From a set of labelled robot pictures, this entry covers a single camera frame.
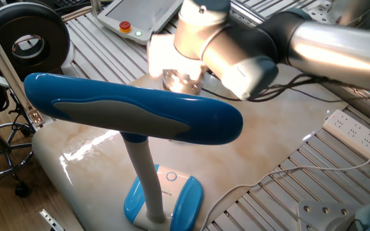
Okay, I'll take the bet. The blue and white desk lamp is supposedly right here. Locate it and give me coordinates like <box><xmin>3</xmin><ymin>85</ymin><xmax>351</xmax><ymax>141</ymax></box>
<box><xmin>23</xmin><ymin>72</ymin><xmax>244</xmax><ymax>231</ymax></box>

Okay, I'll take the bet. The marble pattern board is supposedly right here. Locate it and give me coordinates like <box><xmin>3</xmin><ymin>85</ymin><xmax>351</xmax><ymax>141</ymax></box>
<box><xmin>32</xmin><ymin>64</ymin><xmax>349</xmax><ymax>231</ymax></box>

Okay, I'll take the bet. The white robot teach pendant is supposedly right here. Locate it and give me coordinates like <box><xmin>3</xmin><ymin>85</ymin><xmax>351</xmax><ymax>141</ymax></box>
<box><xmin>96</xmin><ymin>0</ymin><xmax>184</xmax><ymax>46</ymax></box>

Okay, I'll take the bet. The black keyboard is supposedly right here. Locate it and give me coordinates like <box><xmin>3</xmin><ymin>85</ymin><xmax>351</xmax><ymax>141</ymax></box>
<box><xmin>53</xmin><ymin>0</ymin><xmax>86</xmax><ymax>9</ymax></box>

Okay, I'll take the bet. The white power strip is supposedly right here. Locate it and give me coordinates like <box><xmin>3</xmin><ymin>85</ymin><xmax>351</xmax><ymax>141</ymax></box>
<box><xmin>322</xmin><ymin>109</ymin><xmax>370</xmax><ymax>176</ymax></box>

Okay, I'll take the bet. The black sensor cable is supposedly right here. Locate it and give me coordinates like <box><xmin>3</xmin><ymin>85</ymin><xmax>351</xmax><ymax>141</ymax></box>
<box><xmin>200</xmin><ymin>75</ymin><xmax>366</xmax><ymax>103</ymax></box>

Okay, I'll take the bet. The white lamp power cable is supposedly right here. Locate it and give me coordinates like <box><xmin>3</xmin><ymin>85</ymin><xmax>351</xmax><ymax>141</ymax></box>
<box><xmin>199</xmin><ymin>141</ymin><xmax>370</xmax><ymax>231</ymax></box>

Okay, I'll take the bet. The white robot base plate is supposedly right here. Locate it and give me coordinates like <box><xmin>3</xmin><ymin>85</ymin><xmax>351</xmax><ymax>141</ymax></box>
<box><xmin>296</xmin><ymin>200</ymin><xmax>362</xmax><ymax>231</ymax></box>

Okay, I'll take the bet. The small aluminium bracket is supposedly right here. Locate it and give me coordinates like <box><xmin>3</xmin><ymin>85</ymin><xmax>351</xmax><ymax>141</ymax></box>
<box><xmin>39</xmin><ymin>209</ymin><xmax>66</xmax><ymax>231</ymax></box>

